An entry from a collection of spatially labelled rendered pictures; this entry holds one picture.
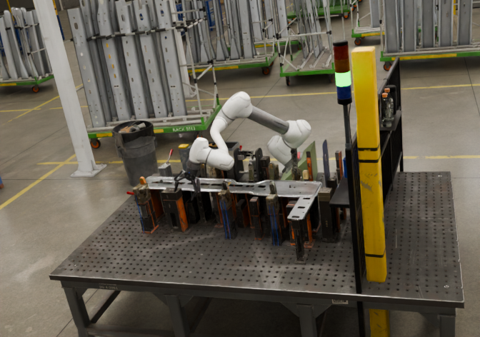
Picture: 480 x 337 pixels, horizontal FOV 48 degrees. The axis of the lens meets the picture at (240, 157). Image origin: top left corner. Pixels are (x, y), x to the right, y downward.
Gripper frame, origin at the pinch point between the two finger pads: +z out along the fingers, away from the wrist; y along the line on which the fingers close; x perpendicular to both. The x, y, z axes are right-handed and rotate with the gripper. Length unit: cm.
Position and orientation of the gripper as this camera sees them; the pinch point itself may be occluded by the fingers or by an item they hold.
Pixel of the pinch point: (183, 194)
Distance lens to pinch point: 366.8
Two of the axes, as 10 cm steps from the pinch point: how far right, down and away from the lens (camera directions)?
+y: -8.8, -4.2, 2.4
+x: -3.5, 2.2, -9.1
